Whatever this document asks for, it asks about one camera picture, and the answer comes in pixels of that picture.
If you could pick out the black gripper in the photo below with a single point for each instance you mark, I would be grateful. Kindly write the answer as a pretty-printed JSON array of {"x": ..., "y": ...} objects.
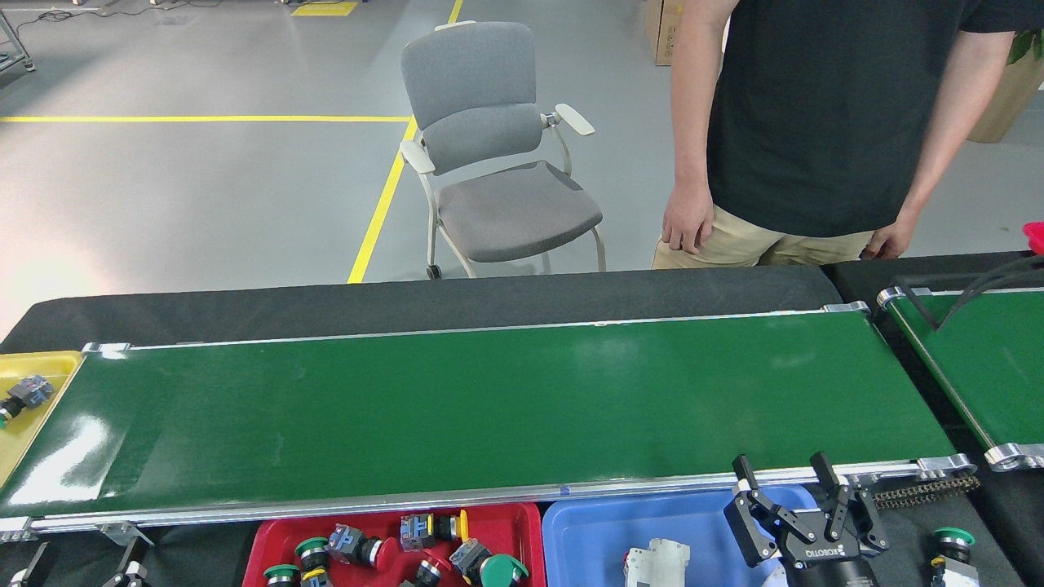
[{"x": 828, "y": 567}]

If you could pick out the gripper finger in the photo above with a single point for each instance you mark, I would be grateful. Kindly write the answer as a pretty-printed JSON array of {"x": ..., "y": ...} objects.
[
  {"x": 132, "y": 575},
  {"x": 26, "y": 575}
]

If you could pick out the yellow mushroom push-button switch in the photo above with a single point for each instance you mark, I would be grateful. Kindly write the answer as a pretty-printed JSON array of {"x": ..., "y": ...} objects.
[{"x": 418, "y": 531}]

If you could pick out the red mushroom push-button switch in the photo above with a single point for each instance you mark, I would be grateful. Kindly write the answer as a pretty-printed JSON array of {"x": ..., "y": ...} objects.
[{"x": 428, "y": 573}]

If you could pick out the green mushroom push-button switch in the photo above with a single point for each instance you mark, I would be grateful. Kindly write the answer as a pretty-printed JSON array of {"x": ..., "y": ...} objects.
[
  {"x": 33, "y": 390},
  {"x": 504, "y": 572}
]

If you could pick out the person's left forearm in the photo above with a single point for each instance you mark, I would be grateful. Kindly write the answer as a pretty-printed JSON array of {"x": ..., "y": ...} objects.
[{"x": 954, "y": 130}]

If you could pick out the person's right forearm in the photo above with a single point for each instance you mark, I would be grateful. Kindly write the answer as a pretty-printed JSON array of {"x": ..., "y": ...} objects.
[{"x": 697, "y": 114}]

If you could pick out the yellow plastic tray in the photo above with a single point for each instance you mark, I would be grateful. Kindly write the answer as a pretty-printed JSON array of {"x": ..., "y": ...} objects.
[{"x": 33, "y": 444}]

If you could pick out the red plastic tray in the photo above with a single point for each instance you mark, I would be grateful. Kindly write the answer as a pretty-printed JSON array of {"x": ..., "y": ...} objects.
[{"x": 277, "y": 538}]

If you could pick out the blue plastic tray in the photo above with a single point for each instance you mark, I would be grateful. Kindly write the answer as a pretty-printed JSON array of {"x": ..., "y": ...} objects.
[{"x": 587, "y": 546}]

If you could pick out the green conveyor belt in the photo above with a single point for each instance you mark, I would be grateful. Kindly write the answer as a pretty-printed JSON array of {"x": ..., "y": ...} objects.
[
  {"x": 489, "y": 408},
  {"x": 995, "y": 383}
]

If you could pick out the person's left hand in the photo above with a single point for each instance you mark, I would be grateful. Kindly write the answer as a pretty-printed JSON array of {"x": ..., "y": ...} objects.
[{"x": 889, "y": 240}]

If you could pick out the person's right hand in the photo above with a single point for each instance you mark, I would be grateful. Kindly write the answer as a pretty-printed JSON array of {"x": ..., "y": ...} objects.
[{"x": 687, "y": 216}]

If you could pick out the red plastic bin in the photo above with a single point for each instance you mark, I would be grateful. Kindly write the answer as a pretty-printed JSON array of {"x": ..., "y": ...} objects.
[{"x": 1035, "y": 236}]

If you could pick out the person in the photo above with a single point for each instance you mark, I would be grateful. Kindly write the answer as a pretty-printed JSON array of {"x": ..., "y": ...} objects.
[{"x": 816, "y": 98}]

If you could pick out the potted plant brown pot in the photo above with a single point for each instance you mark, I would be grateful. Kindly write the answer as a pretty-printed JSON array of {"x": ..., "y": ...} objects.
[{"x": 1007, "y": 106}]

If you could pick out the cardboard box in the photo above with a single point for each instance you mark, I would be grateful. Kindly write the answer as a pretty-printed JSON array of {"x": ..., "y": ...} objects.
[{"x": 662, "y": 33}]

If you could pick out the grey office chair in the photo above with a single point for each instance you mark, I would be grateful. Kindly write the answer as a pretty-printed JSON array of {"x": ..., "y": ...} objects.
[{"x": 473, "y": 73}]

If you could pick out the metal frame stand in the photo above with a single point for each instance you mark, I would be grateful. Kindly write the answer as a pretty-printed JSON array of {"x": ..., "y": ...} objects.
[{"x": 27, "y": 65}]

